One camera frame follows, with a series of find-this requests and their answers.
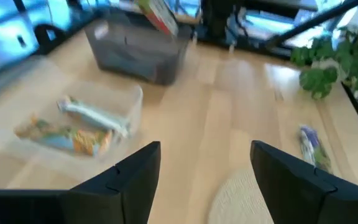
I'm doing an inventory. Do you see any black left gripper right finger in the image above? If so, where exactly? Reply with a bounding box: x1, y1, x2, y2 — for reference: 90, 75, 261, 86
249, 139, 358, 224

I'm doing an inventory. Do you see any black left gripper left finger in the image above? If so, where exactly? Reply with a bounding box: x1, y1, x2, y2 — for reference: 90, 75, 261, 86
69, 141, 162, 224

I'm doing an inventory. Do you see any purple green granola bar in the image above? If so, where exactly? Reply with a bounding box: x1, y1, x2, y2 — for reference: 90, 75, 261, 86
297, 124, 333, 174

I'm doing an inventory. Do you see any brown green granola bar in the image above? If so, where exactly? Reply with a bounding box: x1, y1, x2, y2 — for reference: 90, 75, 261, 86
135, 0, 180, 37

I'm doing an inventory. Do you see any clear plastic bin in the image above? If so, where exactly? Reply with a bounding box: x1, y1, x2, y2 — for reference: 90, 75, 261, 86
11, 79, 144, 161

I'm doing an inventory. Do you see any green artificial plant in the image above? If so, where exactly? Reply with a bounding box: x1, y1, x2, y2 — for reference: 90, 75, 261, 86
290, 26, 358, 101

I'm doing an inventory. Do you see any dark brown plastic bin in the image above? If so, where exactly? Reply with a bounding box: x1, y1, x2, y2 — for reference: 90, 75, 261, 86
83, 9, 193, 86

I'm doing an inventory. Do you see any round woven rope mat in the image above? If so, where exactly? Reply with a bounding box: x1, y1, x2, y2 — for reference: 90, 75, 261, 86
206, 167, 276, 224

